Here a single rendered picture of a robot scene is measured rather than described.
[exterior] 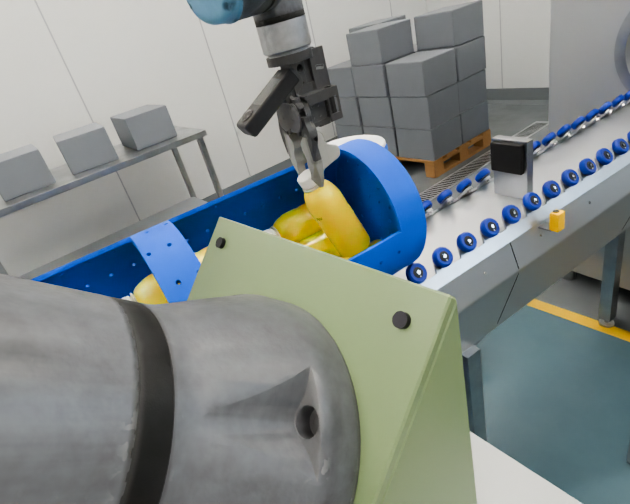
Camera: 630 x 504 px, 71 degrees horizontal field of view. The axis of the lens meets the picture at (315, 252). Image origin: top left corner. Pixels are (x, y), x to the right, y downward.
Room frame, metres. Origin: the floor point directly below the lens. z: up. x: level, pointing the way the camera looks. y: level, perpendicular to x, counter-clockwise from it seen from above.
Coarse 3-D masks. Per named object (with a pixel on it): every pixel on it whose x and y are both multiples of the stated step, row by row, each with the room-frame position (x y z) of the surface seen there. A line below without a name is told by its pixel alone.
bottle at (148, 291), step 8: (200, 256) 0.67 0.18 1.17; (144, 280) 0.64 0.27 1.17; (152, 280) 0.63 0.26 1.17; (136, 288) 0.63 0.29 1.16; (144, 288) 0.62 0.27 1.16; (152, 288) 0.62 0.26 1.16; (160, 288) 0.62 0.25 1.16; (136, 296) 0.62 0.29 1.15; (144, 296) 0.61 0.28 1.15; (152, 296) 0.61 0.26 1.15; (160, 296) 0.61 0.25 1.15
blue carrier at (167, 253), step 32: (352, 160) 0.89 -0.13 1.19; (384, 160) 0.77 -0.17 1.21; (256, 192) 0.84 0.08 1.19; (288, 192) 0.90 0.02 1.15; (352, 192) 0.91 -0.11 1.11; (384, 192) 0.72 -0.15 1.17; (416, 192) 0.73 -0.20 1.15; (160, 224) 0.69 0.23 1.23; (192, 224) 0.79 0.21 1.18; (256, 224) 0.88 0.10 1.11; (384, 224) 0.83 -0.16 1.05; (416, 224) 0.71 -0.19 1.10; (96, 256) 0.66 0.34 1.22; (128, 256) 0.74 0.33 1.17; (160, 256) 0.60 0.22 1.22; (192, 256) 0.60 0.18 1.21; (384, 256) 0.68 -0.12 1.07; (416, 256) 0.73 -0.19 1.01; (96, 288) 0.73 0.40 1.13; (128, 288) 0.75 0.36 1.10
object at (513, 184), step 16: (496, 144) 1.05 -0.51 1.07; (512, 144) 1.01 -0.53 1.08; (528, 144) 0.99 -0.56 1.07; (496, 160) 1.05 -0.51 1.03; (512, 160) 1.01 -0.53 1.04; (528, 160) 0.99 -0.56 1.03; (496, 176) 1.07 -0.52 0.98; (512, 176) 1.02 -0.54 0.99; (528, 176) 0.99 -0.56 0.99; (496, 192) 1.07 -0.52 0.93; (512, 192) 1.03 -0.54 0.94; (528, 192) 0.99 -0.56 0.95
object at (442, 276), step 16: (624, 160) 1.07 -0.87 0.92; (592, 176) 1.01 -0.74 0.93; (608, 176) 1.02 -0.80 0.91; (576, 192) 0.97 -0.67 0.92; (544, 208) 0.92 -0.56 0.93; (560, 208) 0.93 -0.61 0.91; (512, 224) 0.88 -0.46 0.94; (528, 224) 0.89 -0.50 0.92; (496, 240) 0.85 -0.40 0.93; (464, 256) 0.81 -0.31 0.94; (480, 256) 0.81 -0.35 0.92; (448, 272) 0.78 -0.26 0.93; (432, 288) 0.75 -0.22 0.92
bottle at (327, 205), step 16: (304, 192) 0.72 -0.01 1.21; (320, 192) 0.71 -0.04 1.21; (336, 192) 0.72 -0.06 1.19; (320, 208) 0.71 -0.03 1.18; (336, 208) 0.71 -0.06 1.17; (320, 224) 0.72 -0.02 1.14; (336, 224) 0.71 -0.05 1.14; (352, 224) 0.72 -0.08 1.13; (336, 240) 0.72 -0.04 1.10; (352, 240) 0.71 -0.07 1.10; (368, 240) 0.73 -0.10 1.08; (352, 256) 0.72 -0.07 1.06
